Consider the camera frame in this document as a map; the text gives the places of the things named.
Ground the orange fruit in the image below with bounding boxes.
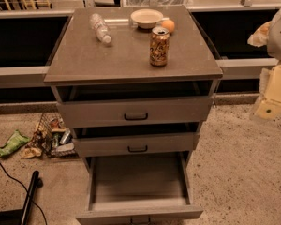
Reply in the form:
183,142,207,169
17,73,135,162
162,20,175,34

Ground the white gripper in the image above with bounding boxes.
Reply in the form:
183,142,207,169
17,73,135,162
247,22,281,120

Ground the wire basket with snacks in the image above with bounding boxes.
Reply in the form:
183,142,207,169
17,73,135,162
30,112,77,158

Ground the middle grey drawer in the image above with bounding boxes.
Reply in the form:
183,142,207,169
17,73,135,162
73,122,199,157

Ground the grey drawer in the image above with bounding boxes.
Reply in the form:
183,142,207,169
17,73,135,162
77,152,202,225
73,122,199,157
57,81,213,128

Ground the green snack bag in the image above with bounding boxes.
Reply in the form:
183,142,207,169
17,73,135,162
0,129,30,158

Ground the grey drawer cabinet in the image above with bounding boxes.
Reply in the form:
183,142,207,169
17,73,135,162
43,5,224,225

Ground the orange patterned drink can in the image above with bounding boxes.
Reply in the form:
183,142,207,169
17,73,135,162
150,26,170,67

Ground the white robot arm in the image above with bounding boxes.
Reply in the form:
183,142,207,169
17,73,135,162
247,8,281,120

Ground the clear plastic water bottle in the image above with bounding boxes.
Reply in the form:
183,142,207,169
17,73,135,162
90,13,112,45

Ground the top grey drawer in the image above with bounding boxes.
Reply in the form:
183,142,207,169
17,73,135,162
57,81,213,128

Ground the clear plastic bin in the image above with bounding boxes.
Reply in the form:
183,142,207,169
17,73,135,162
121,0,193,8

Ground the white bowl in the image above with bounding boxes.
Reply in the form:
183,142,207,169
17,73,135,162
130,9,163,29

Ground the bottom grey drawer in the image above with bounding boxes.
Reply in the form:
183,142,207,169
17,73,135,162
77,152,202,225

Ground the black cable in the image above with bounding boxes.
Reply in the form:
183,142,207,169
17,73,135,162
0,145,49,225

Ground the yellow crumpled snack bag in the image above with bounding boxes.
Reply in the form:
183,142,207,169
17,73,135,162
22,147,42,158

